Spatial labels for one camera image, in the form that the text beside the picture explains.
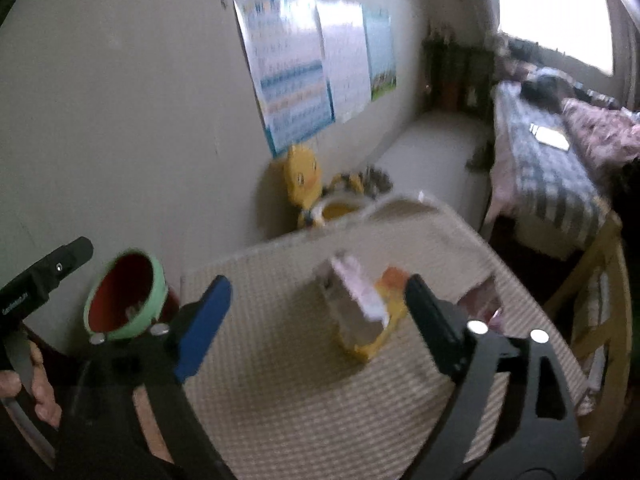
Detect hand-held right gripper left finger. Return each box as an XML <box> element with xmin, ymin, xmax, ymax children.
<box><xmin>56</xmin><ymin>274</ymin><xmax>236</xmax><ymax>480</ymax></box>

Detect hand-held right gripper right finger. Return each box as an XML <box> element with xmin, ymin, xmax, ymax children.
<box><xmin>404</xmin><ymin>273</ymin><xmax>587</xmax><ymax>480</ymax></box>

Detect yellow and orange packet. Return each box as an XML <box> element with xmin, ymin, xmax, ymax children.
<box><xmin>339</xmin><ymin>266</ymin><xmax>407</xmax><ymax>364</ymax></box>

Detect white paper bag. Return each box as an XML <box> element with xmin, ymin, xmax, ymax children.
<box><xmin>313</xmin><ymin>253</ymin><xmax>392</xmax><ymax>347</ymax></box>

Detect red bin with green rim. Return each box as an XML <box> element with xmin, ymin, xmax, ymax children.
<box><xmin>82</xmin><ymin>248</ymin><xmax>182</xmax><ymax>344</ymax></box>

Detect person's left hand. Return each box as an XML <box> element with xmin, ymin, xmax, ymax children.
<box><xmin>0</xmin><ymin>345</ymin><xmax>63</xmax><ymax>428</ymax></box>

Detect small pink foil wrapper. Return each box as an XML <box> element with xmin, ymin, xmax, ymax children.
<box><xmin>457</xmin><ymin>280</ymin><xmax>504</xmax><ymax>332</ymax></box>

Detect beige checkered table cloth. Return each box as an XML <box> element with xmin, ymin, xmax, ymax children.
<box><xmin>177</xmin><ymin>192</ymin><xmax>592</xmax><ymax>480</ymax></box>

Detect grey plush slipper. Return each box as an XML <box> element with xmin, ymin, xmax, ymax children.
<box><xmin>362</xmin><ymin>164</ymin><xmax>394</xmax><ymax>195</ymax></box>

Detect yellow striped plush slipper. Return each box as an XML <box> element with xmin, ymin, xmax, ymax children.
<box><xmin>327</xmin><ymin>173</ymin><xmax>364</xmax><ymax>194</ymax></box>

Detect dark shoes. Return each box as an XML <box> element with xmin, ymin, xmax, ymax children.
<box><xmin>464</xmin><ymin>142</ymin><xmax>494</xmax><ymax>171</ymax></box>

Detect light wooden chair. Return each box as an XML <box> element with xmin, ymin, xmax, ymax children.
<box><xmin>544</xmin><ymin>214</ymin><xmax>634</xmax><ymax>412</ymax></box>

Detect yellow duck potty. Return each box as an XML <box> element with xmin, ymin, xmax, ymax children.
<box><xmin>282</xmin><ymin>143</ymin><xmax>374</xmax><ymax>231</ymax></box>

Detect bed with plaid sheet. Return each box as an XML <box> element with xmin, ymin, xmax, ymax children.
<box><xmin>486</xmin><ymin>80</ymin><xmax>614</xmax><ymax>262</ymax></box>

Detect white tablet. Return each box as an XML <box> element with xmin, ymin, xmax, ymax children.
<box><xmin>529</xmin><ymin>122</ymin><xmax>571</xmax><ymax>152</ymax></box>

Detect dark clothes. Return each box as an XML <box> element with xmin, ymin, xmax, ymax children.
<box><xmin>607</xmin><ymin>157</ymin><xmax>640</xmax><ymax>242</ymax></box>

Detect dark shelf rack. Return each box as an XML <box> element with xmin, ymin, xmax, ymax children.
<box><xmin>422</xmin><ymin>34</ymin><xmax>497</xmax><ymax>114</ymax></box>

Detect pink quilt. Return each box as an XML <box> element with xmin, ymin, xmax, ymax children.
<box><xmin>562</xmin><ymin>97</ymin><xmax>640</xmax><ymax>172</ymax></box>

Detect blue patterned quilt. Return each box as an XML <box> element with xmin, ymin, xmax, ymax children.
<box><xmin>519</xmin><ymin>72</ymin><xmax>567</xmax><ymax>112</ymax></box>

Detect window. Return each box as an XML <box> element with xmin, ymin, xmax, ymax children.
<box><xmin>495</xmin><ymin>0</ymin><xmax>615</xmax><ymax>79</ymax></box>

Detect large blue wall poster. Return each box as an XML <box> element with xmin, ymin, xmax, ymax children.
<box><xmin>233</xmin><ymin>0</ymin><xmax>336</xmax><ymax>159</ymax></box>

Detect green wall poster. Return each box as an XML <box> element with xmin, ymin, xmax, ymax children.
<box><xmin>362</xmin><ymin>7</ymin><xmax>398</xmax><ymax>102</ymax></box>

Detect white wall poster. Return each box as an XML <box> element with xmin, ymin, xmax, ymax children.
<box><xmin>315</xmin><ymin>0</ymin><xmax>372</xmax><ymax>124</ymax></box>

